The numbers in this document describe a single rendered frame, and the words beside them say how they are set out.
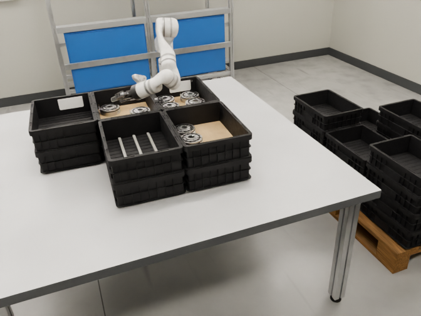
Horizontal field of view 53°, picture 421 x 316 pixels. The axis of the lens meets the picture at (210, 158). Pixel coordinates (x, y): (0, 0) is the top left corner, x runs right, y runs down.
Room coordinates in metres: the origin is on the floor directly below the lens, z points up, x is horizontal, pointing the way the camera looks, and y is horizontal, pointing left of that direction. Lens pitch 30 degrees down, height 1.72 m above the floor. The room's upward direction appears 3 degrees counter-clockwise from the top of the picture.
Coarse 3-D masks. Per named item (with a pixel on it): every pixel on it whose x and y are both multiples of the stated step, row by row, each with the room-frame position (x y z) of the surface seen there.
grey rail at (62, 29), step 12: (180, 12) 4.15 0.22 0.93; (192, 12) 4.13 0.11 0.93; (204, 12) 4.16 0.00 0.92; (216, 12) 4.20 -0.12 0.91; (228, 12) 4.24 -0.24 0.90; (72, 24) 3.81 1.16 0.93; (84, 24) 3.79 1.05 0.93; (96, 24) 3.81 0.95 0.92; (108, 24) 3.85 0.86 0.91; (120, 24) 3.88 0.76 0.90; (132, 24) 3.92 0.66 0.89
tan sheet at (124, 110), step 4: (132, 104) 2.17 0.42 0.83; (136, 104) 2.17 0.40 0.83; (140, 104) 2.17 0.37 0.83; (144, 104) 2.16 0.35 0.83; (120, 108) 2.12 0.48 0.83; (124, 108) 2.11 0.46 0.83; (128, 108) 2.11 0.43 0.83; (132, 108) 2.11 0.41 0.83; (120, 112) 2.06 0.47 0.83; (124, 112) 2.06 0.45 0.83; (128, 112) 2.06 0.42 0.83; (100, 116) 2.03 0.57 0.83; (104, 116) 2.03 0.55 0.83; (112, 116) 2.02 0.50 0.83; (116, 116) 2.02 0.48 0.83
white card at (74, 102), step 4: (80, 96) 2.10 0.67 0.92; (60, 100) 2.07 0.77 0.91; (64, 100) 2.07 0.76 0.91; (68, 100) 2.08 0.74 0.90; (72, 100) 2.09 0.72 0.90; (76, 100) 2.09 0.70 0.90; (80, 100) 2.10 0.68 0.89; (60, 104) 2.07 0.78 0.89; (64, 104) 2.07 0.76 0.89; (68, 104) 2.08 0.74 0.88; (72, 104) 2.09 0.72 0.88; (76, 104) 2.09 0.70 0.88; (80, 104) 2.10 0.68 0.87; (60, 108) 2.07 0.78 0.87; (64, 108) 2.07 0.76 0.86; (68, 108) 2.08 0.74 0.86
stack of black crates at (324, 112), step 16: (304, 96) 2.79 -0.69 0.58; (320, 96) 2.84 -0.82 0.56; (336, 96) 2.76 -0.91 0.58; (304, 112) 2.63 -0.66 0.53; (320, 112) 2.47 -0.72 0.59; (336, 112) 2.68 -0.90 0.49; (352, 112) 2.47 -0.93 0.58; (304, 128) 2.61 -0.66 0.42; (320, 128) 2.45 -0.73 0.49; (336, 128) 2.44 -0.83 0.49
